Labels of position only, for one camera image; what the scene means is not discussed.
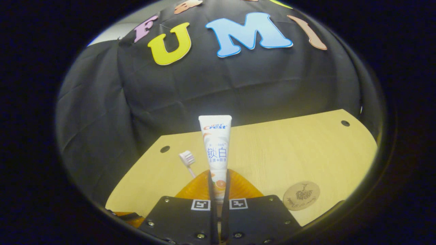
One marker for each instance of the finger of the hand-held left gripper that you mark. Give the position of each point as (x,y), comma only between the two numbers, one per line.
(131,219)

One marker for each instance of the white toothpaste tube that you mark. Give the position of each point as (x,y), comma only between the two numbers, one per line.
(216,149)

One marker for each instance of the round cork coaster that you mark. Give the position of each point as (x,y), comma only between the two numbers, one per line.
(301,195)

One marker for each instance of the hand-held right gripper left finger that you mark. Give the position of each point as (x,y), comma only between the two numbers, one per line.
(213,217)

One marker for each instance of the white toothbrush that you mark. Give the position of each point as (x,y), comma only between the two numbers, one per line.
(187,158)

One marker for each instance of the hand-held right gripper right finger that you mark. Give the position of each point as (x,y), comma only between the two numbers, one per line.
(224,221)

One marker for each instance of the black backdrop cloth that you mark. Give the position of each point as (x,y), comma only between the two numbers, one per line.
(204,85)

